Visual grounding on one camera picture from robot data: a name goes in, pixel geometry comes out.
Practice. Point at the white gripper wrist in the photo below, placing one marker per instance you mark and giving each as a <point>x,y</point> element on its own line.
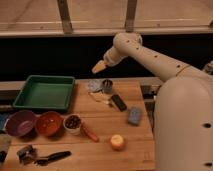
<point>111,58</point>

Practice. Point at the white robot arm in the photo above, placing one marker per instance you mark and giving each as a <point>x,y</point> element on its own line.
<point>183,127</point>

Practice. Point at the red bowl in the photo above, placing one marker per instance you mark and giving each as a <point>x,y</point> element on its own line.
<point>48,124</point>

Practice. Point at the purple bowl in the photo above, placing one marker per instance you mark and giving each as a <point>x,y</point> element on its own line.
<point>20,123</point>

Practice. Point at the dark metal cup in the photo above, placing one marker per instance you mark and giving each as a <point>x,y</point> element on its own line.
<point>107,86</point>

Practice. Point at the blue sponge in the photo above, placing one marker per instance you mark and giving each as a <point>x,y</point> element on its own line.
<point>134,116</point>

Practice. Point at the white cup with beans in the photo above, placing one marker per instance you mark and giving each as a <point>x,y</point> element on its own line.
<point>72,124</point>

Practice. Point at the green plastic tray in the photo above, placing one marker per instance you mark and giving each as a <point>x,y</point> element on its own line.
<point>41,92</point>

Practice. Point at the orange carrot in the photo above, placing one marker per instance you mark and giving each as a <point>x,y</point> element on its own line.
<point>89,133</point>

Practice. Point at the yellow apple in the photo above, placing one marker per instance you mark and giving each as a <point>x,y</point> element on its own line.
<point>117,142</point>

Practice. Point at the blue object at left edge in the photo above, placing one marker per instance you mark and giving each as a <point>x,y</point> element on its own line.
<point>3,118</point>

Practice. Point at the metal clamp tool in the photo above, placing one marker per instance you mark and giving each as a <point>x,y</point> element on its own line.
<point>27,154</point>

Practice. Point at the grey object at left edge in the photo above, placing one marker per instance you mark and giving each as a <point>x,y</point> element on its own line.
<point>5,142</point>

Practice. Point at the black handled utensil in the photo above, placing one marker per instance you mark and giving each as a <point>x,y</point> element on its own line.
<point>51,158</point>

